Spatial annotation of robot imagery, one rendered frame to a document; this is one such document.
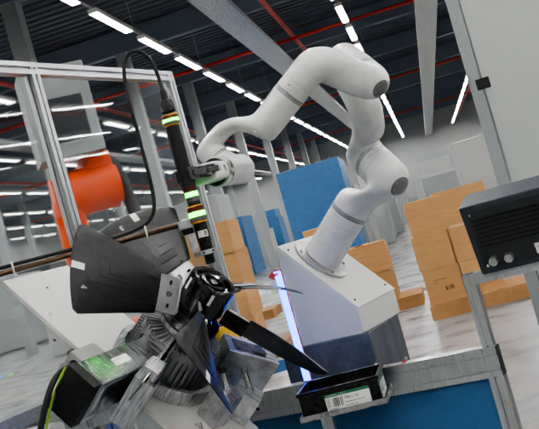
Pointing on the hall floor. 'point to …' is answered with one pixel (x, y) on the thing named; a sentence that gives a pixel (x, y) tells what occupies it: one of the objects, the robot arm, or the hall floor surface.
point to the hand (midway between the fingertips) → (186, 174)
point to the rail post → (505, 403)
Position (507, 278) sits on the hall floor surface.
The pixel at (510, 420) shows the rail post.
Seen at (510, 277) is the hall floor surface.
